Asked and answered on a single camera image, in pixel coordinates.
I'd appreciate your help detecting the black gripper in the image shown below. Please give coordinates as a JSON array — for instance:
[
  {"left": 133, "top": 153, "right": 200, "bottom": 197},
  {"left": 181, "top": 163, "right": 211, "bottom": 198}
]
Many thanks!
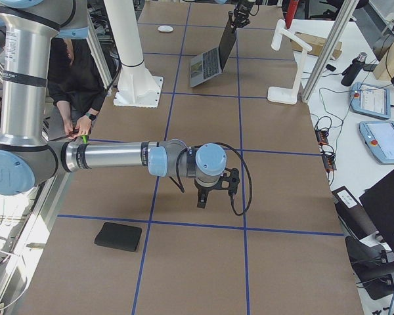
[
  {"left": 232, "top": 0, "right": 255, "bottom": 28},
  {"left": 194, "top": 179, "right": 223, "bottom": 208}
]

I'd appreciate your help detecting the grey laptop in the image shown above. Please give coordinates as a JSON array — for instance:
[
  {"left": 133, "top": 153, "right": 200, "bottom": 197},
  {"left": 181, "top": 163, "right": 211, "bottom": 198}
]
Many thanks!
[{"left": 189, "top": 13, "right": 236, "bottom": 87}]

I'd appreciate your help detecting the white computer mouse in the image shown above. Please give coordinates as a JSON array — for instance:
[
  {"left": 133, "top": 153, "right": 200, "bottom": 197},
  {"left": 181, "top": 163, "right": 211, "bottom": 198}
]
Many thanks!
[{"left": 158, "top": 25, "right": 173, "bottom": 33}]

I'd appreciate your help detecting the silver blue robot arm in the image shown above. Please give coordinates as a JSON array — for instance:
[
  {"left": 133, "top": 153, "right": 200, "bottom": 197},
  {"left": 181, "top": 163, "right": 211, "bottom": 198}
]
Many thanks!
[{"left": 0, "top": 1, "right": 227, "bottom": 207}]

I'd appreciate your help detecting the white desk lamp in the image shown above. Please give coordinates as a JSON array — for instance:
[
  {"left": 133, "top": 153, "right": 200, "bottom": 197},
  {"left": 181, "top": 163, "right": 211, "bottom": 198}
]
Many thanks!
[{"left": 267, "top": 18, "right": 313, "bottom": 105}]

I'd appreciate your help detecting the red cylinder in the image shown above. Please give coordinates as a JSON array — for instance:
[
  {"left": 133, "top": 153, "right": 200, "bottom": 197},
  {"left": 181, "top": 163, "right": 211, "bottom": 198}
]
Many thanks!
[{"left": 285, "top": 0, "right": 299, "bottom": 29}]

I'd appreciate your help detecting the brown cardboard box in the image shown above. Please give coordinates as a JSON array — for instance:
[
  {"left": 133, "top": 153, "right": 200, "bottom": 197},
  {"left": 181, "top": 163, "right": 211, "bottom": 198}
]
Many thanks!
[{"left": 295, "top": 31, "right": 342, "bottom": 60}]

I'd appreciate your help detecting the black folded cloth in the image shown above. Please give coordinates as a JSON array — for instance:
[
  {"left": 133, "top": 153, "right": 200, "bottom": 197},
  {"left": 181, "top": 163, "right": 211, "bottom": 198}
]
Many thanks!
[{"left": 94, "top": 222, "right": 142, "bottom": 252}]

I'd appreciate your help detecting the black water bottle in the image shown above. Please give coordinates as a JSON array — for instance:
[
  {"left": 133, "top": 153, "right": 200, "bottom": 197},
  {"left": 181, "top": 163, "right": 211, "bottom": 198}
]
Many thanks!
[{"left": 341, "top": 52, "right": 367, "bottom": 87}]

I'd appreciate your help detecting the black orange power strip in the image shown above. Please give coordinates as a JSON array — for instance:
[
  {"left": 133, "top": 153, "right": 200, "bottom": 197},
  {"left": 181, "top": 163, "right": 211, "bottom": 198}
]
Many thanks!
[{"left": 315, "top": 129, "right": 336, "bottom": 173}]

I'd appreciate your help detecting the far blue teach pendant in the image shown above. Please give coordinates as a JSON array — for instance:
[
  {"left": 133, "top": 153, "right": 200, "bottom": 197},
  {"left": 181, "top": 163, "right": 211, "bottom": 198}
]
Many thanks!
[{"left": 349, "top": 82, "right": 391, "bottom": 119}]

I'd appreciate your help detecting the blue teach pendant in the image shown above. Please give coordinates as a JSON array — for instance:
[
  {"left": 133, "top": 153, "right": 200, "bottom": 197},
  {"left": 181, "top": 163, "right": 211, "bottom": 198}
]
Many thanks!
[
  {"left": 349, "top": 82, "right": 391, "bottom": 119},
  {"left": 359, "top": 120, "right": 394, "bottom": 164}
]

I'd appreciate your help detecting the person in black hoodie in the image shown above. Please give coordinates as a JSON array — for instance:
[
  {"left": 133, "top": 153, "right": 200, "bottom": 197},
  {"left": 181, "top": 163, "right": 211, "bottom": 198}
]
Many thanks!
[{"left": 47, "top": 38, "right": 106, "bottom": 140}]

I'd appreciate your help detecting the black monitor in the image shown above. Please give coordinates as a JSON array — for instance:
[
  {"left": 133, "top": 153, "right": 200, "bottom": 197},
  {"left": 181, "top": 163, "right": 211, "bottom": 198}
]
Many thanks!
[{"left": 360, "top": 170, "right": 394, "bottom": 252}]

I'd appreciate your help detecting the near blue teach pendant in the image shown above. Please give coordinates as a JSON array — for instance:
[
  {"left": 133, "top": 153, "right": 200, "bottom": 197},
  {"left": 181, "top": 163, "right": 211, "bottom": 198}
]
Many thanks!
[{"left": 359, "top": 120, "right": 394, "bottom": 164}]

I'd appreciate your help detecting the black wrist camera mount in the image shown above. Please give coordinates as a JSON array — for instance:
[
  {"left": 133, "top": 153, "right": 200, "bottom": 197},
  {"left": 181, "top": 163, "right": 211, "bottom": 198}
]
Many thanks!
[{"left": 219, "top": 168, "right": 240, "bottom": 198}]

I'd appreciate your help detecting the aluminium frame post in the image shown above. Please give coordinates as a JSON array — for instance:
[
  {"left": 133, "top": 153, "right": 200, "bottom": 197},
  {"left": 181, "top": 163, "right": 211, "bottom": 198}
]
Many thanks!
[{"left": 301, "top": 0, "right": 359, "bottom": 103}]

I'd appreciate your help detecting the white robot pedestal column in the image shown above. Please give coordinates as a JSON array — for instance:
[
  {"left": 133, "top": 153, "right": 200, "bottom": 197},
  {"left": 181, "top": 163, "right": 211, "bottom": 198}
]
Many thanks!
[{"left": 104, "top": 0, "right": 163, "bottom": 108}]

